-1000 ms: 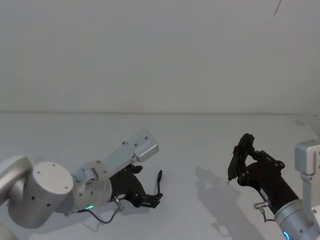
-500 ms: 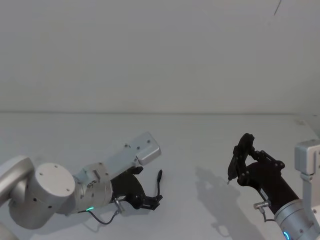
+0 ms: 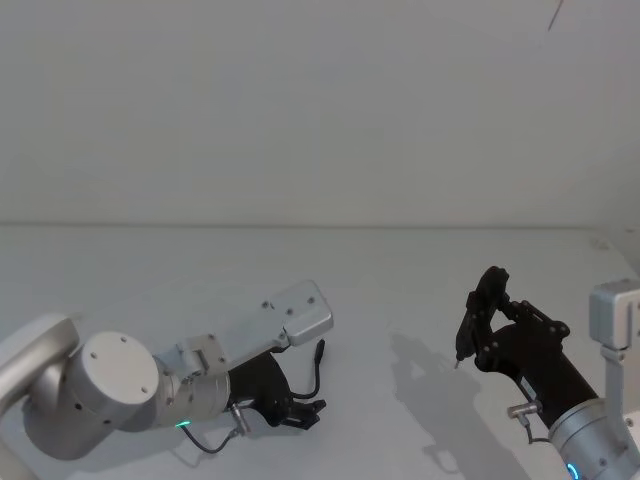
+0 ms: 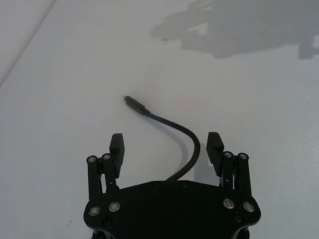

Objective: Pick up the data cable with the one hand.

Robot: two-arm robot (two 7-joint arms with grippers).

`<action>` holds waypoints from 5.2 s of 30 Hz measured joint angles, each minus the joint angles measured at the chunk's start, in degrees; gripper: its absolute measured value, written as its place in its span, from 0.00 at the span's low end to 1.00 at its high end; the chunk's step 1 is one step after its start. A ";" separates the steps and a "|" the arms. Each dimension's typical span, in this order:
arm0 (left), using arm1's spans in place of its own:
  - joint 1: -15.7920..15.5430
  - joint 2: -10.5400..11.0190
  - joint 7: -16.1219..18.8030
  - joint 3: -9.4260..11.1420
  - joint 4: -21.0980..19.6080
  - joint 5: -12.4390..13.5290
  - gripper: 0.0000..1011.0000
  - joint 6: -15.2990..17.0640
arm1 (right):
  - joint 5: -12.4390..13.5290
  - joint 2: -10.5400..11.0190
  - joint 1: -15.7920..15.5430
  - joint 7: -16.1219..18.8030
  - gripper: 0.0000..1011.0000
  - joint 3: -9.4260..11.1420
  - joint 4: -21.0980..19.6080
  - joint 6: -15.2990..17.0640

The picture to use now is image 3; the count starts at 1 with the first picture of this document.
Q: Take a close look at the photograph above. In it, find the white table cloth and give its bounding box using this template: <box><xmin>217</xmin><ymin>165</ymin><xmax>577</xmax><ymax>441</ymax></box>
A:
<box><xmin>0</xmin><ymin>222</ymin><xmax>640</xmax><ymax>480</ymax></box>

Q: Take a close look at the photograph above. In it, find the dark cable with silver plug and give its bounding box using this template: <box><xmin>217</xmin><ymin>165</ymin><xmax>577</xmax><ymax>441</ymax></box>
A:
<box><xmin>181</xmin><ymin>406</ymin><xmax>252</xmax><ymax>454</ymax></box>
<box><xmin>506</xmin><ymin>402</ymin><xmax>552</xmax><ymax>445</ymax></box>

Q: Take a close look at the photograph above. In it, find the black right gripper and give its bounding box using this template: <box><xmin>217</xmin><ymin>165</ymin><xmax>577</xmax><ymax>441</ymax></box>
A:
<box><xmin>466</xmin><ymin>266</ymin><xmax>602</xmax><ymax>429</ymax></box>

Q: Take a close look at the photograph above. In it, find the thin black camera cable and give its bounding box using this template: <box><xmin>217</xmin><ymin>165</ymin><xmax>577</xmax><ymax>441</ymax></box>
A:
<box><xmin>291</xmin><ymin>339</ymin><xmax>327</xmax><ymax>401</ymax></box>

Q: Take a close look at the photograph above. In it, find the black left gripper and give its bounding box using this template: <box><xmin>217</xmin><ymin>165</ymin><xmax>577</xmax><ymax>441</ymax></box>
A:
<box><xmin>227</xmin><ymin>351</ymin><xmax>327</xmax><ymax>431</ymax></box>

